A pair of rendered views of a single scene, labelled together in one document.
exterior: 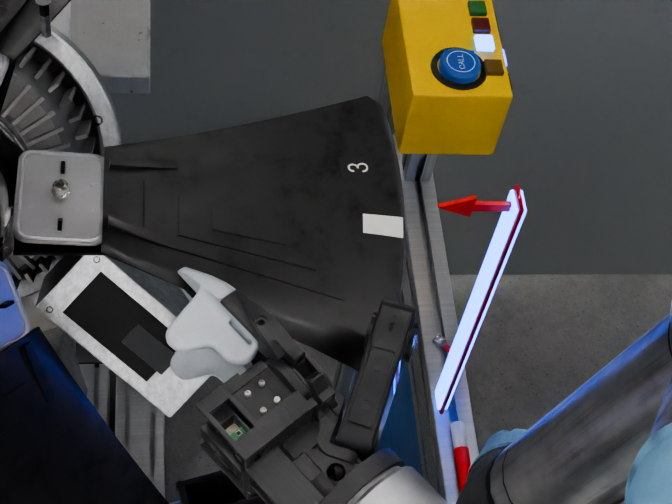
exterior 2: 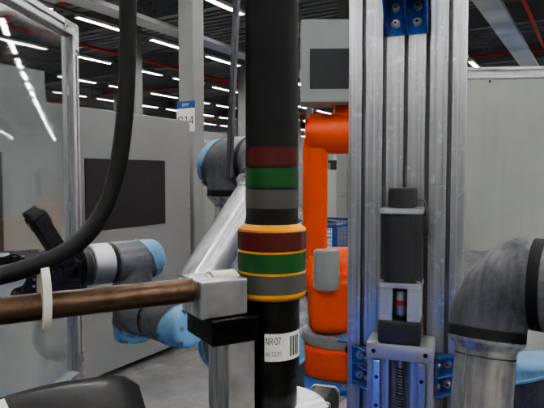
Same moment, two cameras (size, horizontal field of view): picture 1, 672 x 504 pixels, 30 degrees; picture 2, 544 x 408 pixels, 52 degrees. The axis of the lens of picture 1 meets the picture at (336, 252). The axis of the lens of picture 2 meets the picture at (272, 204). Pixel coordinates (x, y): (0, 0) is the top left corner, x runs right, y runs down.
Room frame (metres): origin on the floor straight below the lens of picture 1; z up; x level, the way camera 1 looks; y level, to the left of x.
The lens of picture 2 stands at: (0.43, 0.54, 1.60)
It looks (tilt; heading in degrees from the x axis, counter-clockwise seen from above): 3 degrees down; 289
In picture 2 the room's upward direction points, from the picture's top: straight up
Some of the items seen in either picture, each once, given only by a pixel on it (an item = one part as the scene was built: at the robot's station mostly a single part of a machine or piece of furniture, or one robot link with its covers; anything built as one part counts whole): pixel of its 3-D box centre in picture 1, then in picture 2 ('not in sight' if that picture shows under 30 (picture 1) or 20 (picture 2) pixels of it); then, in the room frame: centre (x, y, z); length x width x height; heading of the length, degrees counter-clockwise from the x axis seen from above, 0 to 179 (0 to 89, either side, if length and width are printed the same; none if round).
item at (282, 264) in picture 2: not in sight; (271, 259); (0.54, 0.21, 1.54); 0.04 x 0.04 x 0.01
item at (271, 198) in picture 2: not in sight; (271, 198); (0.54, 0.21, 1.58); 0.03 x 0.03 x 0.01
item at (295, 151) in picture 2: not in sight; (271, 156); (0.54, 0.21, 1.61); 0.03 x 0.03 x 0.01
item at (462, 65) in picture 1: (459, 66); not in sight; (0.88, -0.08, 1.08); 0.04 x 0.04 x 0.02
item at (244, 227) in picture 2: not in sight; (271, 259); (0.54, 0.21, 1.54); 0.04 x 0.04 x 0.05
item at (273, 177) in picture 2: not in sight; (271, 177); (0.54, 0.21, 1.60); 0.03 x 0.03 x 0.01
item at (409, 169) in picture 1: (425, 135); not in sight; (0.92, -0.07, 0.92); 0.03 x 0.03 x 0.12; 14
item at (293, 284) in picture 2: not in sight; (271, 279); (0.54, 0.21, 1.53); 0.04 x 0.04 x 0.01
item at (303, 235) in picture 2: not in sight; (271, 238); (0.54, 0.21, 1.56); 0.04 x 0.04 x 0.01
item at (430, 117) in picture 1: (442, 71); not in sight; (0.92, -0.07, 1.02); 0.16 x 0.10 x 0.11; 14
